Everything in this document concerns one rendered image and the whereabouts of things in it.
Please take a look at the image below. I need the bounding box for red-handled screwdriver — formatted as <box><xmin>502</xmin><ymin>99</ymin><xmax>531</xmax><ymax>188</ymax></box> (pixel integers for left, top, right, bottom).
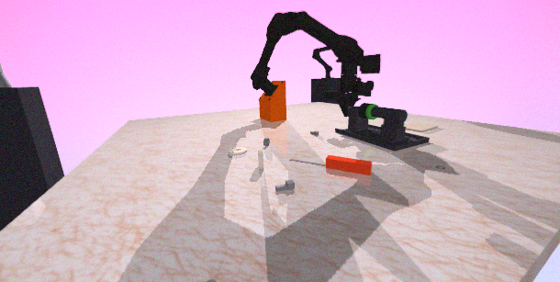
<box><xmin>290</xmin><ymin>155</ymin><xmax>372</xmax><ymax>175</ymax></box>

